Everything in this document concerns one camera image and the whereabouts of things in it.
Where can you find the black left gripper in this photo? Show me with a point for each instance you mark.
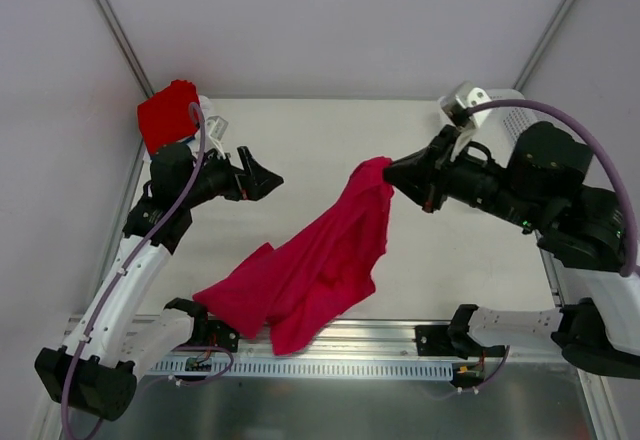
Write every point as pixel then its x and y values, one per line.
pixel 243 174

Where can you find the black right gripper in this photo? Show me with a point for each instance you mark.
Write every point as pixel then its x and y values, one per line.
pixel 437 169

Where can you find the crimson pink t-shirt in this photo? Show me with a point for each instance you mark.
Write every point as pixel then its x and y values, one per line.
pixel 296 289

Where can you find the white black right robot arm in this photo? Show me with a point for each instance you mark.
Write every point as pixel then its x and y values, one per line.
pixel 542 191

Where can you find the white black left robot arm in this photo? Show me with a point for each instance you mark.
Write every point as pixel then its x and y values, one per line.
pixel 97 368

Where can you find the white plastic mesh basket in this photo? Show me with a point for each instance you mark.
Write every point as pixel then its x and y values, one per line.
pixel 503 127

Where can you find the folded red t-shirt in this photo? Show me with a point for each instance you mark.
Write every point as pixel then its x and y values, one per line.
pixel 164 118

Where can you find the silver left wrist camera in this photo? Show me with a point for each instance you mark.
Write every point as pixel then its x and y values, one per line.
pixel 214 130

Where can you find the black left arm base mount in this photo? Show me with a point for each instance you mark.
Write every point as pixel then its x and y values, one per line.
pixel 219 334

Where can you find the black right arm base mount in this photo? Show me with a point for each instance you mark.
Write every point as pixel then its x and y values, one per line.
pixel 445 341

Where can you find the aluminium mounting rail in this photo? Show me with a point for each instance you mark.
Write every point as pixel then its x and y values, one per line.
pixel 355 338

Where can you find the white slotted cable duct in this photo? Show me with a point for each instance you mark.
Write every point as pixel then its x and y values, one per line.
pixel 305 368

